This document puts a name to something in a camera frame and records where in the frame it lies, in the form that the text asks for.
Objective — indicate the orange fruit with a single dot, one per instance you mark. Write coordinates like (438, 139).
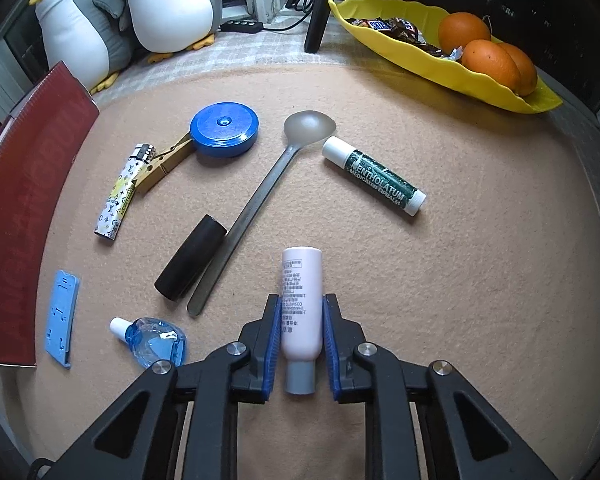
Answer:
(527, 70)
(462, 30)
(490, 62)

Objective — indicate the yellow leaf-shaped tray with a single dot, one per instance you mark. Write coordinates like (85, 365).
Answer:
(410, 60)

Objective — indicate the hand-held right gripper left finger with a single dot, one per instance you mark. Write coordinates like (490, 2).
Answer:
(275, 345)

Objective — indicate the grey plush penguin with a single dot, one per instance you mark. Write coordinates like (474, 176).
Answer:
(70, 35)
(175, 5)

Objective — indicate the plaid cloth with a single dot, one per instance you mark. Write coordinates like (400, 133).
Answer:
(260, 47)

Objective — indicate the wooden clothespin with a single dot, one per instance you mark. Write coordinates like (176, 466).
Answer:
(162, 165)

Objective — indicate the blue round tape measure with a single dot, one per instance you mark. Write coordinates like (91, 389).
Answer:
(224, 127)

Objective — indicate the red cardboard box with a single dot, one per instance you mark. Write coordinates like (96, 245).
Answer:
(25, 210)

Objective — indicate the white lotion tube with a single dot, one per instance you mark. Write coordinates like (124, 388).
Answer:
(300, 305)

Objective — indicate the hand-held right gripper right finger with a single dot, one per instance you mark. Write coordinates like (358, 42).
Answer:
(330, 350)

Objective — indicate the patterned lighter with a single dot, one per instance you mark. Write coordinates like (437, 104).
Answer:
(120, 200)

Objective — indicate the black tripod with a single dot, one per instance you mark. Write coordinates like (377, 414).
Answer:
(322, 15)

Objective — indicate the blue plastic strip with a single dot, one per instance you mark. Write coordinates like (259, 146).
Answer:
(61, 320)

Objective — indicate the blue eye drop bottle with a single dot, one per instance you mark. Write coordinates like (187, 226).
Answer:
(155, 342)

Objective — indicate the green lip balm stick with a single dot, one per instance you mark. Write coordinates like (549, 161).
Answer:
(375, 175)

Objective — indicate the black cylinder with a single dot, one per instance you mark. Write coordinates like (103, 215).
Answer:
(190, 257)

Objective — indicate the pile of foil candies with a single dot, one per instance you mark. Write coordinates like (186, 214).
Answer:
(452, 53)

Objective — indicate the pile of chocolate bars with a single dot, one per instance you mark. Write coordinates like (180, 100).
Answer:
(395, 27)

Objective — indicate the metal spoon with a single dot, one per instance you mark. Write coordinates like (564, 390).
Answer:
(260, 195)

